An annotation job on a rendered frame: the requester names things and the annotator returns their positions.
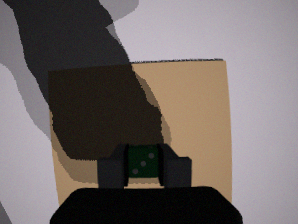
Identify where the green die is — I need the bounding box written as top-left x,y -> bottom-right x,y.
128,145 -> 158,178

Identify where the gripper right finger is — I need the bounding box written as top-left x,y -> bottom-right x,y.
156,143 -> 192,188

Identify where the tan flat mat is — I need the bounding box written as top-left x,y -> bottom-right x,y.
48,61 -> 232,207

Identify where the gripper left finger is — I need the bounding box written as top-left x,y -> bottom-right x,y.
97,144 -> 129,188

